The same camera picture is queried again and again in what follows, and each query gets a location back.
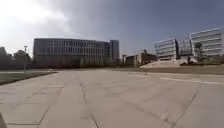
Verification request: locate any grey concrete slab pavement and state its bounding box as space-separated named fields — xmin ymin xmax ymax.
xmin=0 ymin=68 xmax=224 ymax=128

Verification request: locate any lamp pole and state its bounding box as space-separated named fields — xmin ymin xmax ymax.
xmin=23 ymin=45 xmax=29 ymax=73

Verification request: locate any pale sand mound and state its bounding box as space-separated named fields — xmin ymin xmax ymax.
xmin=139 ymin=58 xmax=190 ymax=70

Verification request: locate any group of dark trees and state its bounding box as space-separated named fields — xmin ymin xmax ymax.
xmin=0 ymin=46 xmax=34 ymax=71

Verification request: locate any low brown building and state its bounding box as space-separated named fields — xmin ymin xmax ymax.
xmin=124 ymin=49 xmax=158 ymax=67

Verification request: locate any tall white striped office building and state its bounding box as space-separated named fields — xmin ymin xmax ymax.
xmin=189 ymin=27 xmax=224 ymax=57

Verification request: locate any grey glass building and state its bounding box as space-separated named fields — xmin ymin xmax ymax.
xmin=177 ymin=38 xmax=193 ymax=57

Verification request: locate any brown grass and dirt field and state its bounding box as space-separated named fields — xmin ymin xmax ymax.
xmin=113 ymin=64 xmax=224 ymax=76

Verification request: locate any large dark glass-fronted building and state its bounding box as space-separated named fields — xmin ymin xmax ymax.
xmin=32 ymin=37 xmax=121 ymax=68

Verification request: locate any grass patch with dark kerb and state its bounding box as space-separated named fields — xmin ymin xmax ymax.
xmin=0 ymin=69 xmax=59 ymax=86

